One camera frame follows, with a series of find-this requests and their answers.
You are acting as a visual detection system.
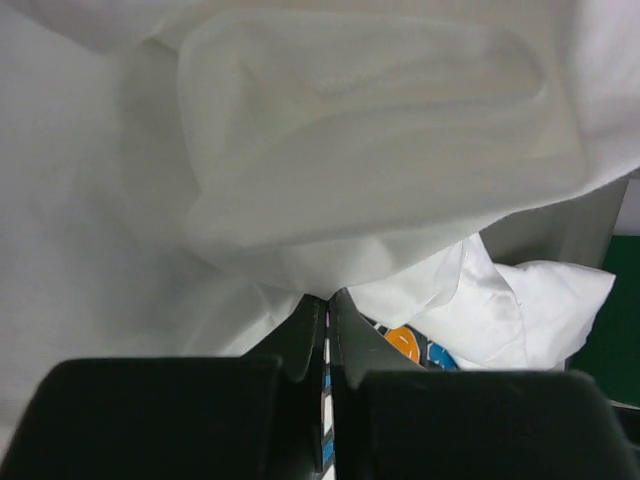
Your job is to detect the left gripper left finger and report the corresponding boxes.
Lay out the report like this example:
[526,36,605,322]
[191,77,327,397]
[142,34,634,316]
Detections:
[9,296,323,479]

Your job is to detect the white flower print t-shirt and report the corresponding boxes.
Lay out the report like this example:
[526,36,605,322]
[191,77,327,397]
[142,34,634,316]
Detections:
[1,1,639,479]

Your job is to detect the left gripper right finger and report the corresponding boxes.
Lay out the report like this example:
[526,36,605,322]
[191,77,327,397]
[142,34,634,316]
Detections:
[328,291,635,479]

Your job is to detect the green lever arch binder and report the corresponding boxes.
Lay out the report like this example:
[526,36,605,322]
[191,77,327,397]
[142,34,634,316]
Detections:
[570,236,639,407]

